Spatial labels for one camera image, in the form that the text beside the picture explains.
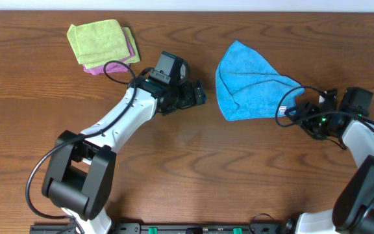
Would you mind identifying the green folded cloth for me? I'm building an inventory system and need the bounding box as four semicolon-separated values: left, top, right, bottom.
83;27;140;70
67;19;130;68

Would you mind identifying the lower green folded cloth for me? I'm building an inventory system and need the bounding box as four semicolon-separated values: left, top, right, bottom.
83;27;140;70

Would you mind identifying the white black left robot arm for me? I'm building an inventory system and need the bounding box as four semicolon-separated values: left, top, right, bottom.
30;51;206;233

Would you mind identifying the bottom purple folded cloth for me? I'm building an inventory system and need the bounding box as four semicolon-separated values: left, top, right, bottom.
83;64;129;75

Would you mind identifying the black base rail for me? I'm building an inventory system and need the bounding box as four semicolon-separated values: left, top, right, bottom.
29;214;295;234

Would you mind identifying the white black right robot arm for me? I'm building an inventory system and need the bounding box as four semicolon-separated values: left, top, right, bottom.
276;87;374;233

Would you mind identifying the blue microfiber cloth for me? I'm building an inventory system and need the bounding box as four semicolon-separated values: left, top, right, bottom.
216;41;305;121

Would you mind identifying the top green folded cloth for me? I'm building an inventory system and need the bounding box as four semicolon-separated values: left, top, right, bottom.
67;19;130;68

